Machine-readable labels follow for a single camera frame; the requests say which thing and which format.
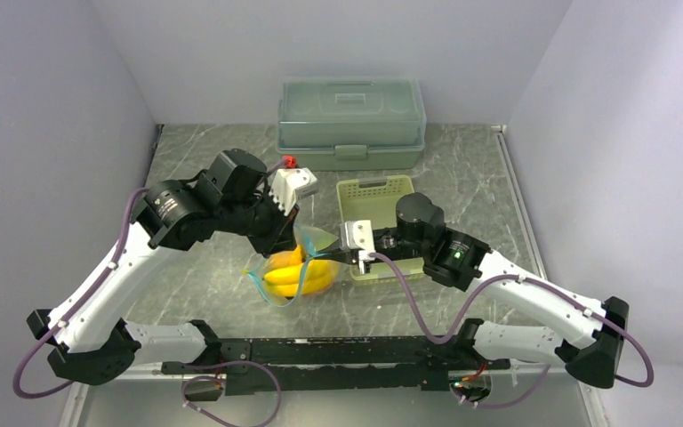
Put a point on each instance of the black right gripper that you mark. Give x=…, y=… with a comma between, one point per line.
x=338, y=254

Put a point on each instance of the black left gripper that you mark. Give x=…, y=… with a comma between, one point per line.
x=282, y=235

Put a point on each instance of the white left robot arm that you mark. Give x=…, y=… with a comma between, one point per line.
x=92, y=342

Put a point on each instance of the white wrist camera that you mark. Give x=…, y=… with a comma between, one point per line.
x=357, y=244
x=291, y=183

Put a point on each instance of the pale green perforated basket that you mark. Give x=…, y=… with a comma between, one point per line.
x=375, y=199

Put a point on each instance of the clear zip bag blue zipper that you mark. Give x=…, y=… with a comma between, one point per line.
x=312, y=241

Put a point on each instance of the yellow banana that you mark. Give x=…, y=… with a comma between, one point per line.
x=282, y=274

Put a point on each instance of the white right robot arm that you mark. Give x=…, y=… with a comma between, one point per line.
x=581, y=334

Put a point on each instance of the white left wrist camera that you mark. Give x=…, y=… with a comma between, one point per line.
x=291, y=183

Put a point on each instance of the green translucent storage box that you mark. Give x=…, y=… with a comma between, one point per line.
x=352, y=124

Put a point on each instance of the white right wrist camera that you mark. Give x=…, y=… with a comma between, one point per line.
x=357, y=244

